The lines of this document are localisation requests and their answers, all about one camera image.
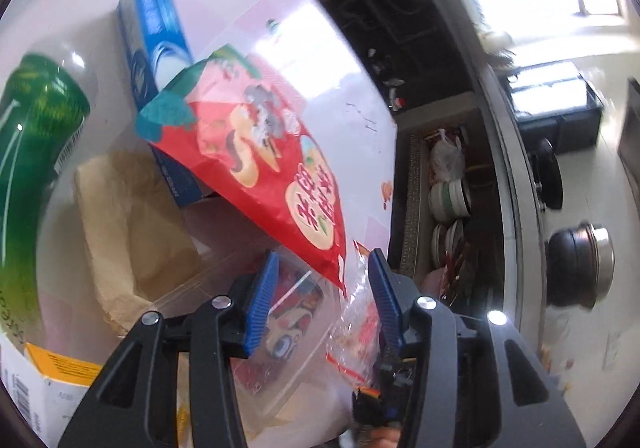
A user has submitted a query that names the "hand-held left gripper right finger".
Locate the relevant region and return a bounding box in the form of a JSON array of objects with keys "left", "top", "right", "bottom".
[{"left": 367, "top": 248, "right": 588, "bottom": 448}]

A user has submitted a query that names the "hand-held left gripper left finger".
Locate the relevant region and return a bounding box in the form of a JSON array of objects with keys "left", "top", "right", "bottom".
[{"left": 57, "top": 250, "right": 281, "bottom": 448}]

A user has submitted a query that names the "clear cartoon print plastic package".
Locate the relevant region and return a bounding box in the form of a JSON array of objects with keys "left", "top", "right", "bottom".
[{"left": 145, "top": 248, "right": 351, "bottom": 424}]

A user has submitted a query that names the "red snack bag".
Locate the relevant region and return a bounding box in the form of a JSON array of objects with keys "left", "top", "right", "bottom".
[{"left": 135, "top": 44, "right": 348, "bottom": 299}]

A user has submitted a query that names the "yellow white cardboard box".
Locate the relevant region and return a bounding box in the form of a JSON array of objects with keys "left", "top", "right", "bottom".
[{"left": 0, "top": 328, "right": 106, "bottom": 446}]

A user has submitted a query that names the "clear red print plastic wrapper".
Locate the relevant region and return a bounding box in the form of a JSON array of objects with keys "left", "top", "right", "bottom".
[{"left": 325, "top": 240, "right": 401, "bottom": 389}]

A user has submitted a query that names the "stack of white bowls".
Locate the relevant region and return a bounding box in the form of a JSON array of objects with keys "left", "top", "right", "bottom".
[
  {"left": 429, "top": 178, "right": 473, "bottom": 219},
  {"left": 432, "top": 220, "right": 466, "bottom": 269}
]

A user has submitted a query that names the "brown paper napkin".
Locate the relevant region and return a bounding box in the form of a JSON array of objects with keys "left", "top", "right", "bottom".
[{"left": 74, "top": 148, "right": 211, "bottom": 339}]

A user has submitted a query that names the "white plastic bag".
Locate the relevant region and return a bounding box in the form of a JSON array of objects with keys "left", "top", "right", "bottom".
[{"left": 430, "top": 128, "right": 463, "bottom": 184}]

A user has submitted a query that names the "black cooking pot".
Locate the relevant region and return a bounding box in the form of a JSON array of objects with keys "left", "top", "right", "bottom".
[{"left": 545, "top": 223, "right": 615, "bottom": 311}]

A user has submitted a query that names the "black round pan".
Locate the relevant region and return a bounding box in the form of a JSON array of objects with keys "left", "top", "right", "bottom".
[{"left": 530, "top": 138, "right": 565, "bottom": 209}]

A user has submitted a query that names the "black crate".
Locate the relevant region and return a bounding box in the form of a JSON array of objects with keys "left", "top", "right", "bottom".
[{"left": 507, "top": 60, "right": 606, "bottom": 154}]

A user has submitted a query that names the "floral plastic tablecloth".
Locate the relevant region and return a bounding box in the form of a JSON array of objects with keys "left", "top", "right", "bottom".
[{"left": 0, "top": 0, "right": 401, "bottom": 448}]

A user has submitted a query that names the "green plastic bottle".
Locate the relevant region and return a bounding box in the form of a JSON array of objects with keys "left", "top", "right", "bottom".
[{"left": 0, "top": 53, "right": 92, "bottom": 334}]

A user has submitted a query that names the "blue toothpaste box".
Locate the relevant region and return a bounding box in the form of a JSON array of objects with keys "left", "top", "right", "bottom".
[{"left": 116, "top": 0, "right": 221, "bottom": 208}]

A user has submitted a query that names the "black wire rack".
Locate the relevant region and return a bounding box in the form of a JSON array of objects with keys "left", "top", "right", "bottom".
[{"left": 280, "top": 0, "right": 476, "bottom": 114}]

